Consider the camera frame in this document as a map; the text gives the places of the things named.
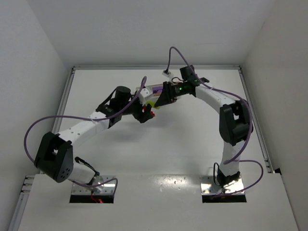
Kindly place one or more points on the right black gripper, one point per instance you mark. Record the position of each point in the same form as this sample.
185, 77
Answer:
169, 91

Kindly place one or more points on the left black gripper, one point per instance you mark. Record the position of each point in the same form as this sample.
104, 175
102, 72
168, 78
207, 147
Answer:
140, 113

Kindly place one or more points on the purple lego piece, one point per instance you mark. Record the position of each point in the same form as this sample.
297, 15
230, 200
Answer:
157, 91

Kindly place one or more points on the green red purple lego stack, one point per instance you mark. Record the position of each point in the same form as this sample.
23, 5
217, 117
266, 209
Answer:
148, 107

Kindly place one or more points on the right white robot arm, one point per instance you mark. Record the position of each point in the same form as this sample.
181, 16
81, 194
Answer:
235, 125

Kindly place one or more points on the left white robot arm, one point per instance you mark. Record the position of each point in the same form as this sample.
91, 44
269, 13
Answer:
55, 156

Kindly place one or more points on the white three-compartment tray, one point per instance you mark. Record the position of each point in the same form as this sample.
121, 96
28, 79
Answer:
154, 98

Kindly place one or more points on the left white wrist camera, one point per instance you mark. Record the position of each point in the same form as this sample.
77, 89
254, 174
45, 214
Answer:
145, 95

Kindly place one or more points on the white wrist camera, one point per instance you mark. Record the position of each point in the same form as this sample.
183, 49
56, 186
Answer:
168, 74
145, 95

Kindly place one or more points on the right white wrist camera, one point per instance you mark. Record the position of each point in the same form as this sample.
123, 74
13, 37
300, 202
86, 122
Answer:
168, 74

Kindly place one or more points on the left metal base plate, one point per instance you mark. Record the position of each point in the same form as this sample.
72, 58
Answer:
100, 185

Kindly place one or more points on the metal base plate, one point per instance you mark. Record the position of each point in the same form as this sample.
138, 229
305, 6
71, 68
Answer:
208, 187
100, 185

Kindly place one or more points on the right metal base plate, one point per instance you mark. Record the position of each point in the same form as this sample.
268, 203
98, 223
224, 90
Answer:
208, 187

